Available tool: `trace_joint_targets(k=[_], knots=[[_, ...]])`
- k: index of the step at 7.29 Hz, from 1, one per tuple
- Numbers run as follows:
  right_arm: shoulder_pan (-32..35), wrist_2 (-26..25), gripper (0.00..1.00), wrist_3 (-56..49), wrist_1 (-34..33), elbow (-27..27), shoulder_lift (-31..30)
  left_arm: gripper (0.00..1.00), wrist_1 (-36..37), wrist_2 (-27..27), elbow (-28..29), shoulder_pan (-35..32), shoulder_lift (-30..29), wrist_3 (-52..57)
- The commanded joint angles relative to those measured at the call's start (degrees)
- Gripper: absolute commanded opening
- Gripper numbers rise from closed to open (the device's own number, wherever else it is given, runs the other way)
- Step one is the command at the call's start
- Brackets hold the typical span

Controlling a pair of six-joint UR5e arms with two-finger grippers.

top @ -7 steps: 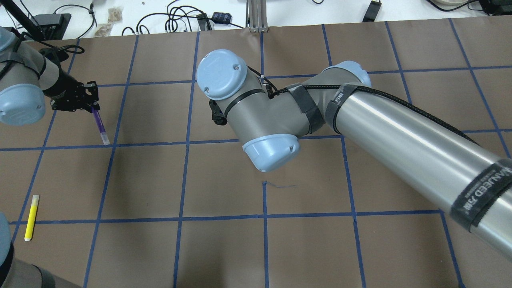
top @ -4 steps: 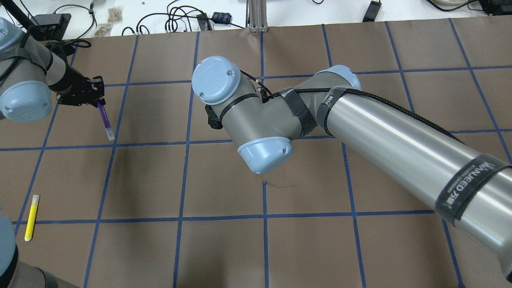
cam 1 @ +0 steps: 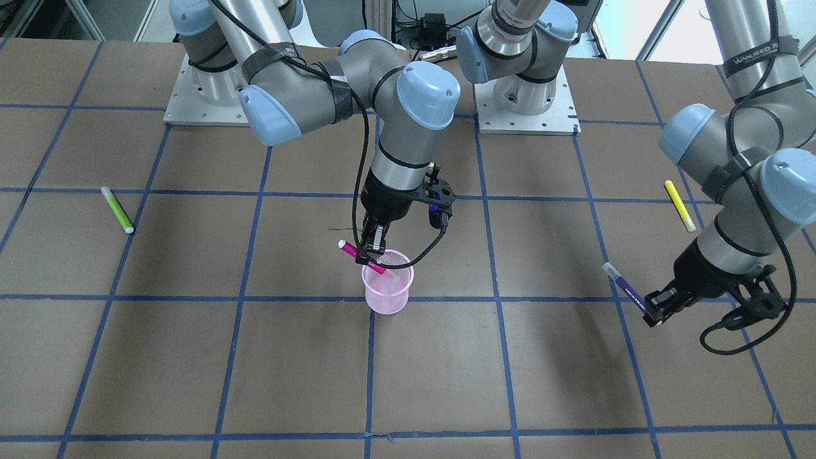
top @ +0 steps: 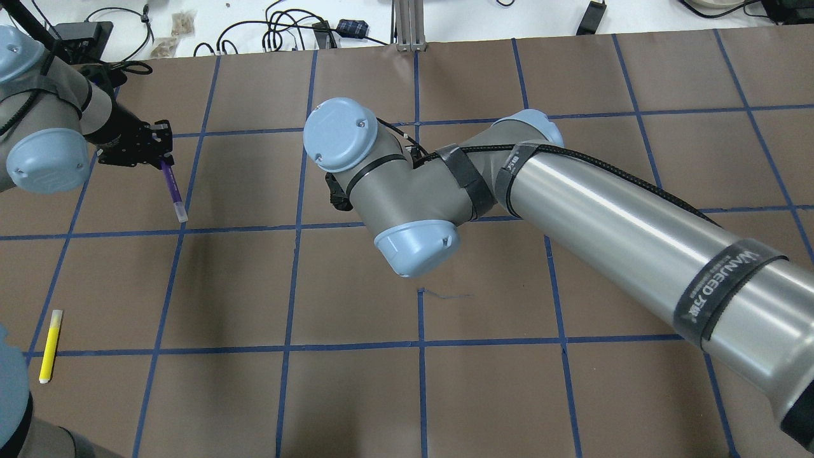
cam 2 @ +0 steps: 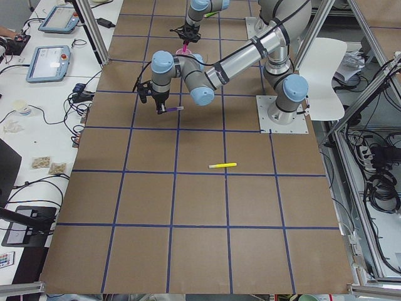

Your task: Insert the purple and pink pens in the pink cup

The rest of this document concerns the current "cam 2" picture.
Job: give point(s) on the yellow highlighter pen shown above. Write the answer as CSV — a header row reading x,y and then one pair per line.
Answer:
x,y
223,165

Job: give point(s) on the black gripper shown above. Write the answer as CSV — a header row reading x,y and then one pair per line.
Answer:
x,y
190,33
160,97

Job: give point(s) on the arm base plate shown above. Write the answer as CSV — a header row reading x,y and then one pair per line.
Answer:
x,y
274,121
254,26

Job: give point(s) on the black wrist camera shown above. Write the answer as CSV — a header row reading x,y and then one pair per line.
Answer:
x,y
145,90

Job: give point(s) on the purple pen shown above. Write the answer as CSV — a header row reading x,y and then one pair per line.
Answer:
x,y
173,109

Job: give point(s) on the brown paper table mat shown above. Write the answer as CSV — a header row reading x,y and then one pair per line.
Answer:
x,y
143,213

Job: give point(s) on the far teach pendant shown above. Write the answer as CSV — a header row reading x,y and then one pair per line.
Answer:
x,y
61,19

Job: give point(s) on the white chair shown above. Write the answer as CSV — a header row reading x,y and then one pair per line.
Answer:
x,y
318,68

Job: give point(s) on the green highlighter pen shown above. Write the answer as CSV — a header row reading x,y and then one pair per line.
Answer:
x,y
208,15

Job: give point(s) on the near teach pendant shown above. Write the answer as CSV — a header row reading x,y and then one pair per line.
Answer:
x,y
49,64

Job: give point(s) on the black power adapter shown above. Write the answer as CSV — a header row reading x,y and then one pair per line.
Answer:
x,y
105,23

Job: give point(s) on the aluminium frame post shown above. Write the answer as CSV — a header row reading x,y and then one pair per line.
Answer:
x,y
87,19

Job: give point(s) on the pink pen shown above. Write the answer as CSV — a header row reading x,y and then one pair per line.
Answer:
x,y
185,47

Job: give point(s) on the teach pendant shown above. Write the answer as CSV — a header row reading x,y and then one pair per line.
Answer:
x,y
61,19
49,64

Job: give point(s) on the pink mesh cup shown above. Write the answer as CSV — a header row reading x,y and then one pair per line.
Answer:
x,y
179,52

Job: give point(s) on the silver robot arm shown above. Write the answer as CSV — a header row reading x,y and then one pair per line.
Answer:
x,y
284,21
197,10

